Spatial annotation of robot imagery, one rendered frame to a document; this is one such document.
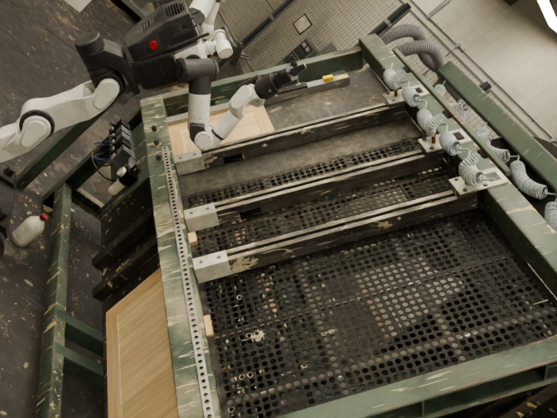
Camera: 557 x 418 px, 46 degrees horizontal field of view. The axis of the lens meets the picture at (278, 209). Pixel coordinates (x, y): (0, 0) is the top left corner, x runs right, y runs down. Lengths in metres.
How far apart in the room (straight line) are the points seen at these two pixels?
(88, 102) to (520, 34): 7.30
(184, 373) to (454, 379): 0.80
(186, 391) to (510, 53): 7.83
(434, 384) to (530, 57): 7.48
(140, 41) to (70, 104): 0.42
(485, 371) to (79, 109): 1.92
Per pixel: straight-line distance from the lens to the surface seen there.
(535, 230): 2.35
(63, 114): 2.96
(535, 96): 8.76
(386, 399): 1.92
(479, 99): 3.62
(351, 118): 3.01
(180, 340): 2.17
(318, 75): 3.64
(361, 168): 2.69
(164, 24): 2.75
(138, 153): 3.17
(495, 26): 9.69
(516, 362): 2.02
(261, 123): 3.18
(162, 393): 2.51
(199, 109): 2.69
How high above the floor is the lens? 1.84
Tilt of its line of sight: 14 degrees down
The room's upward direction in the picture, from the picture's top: 51 degrees clockwise
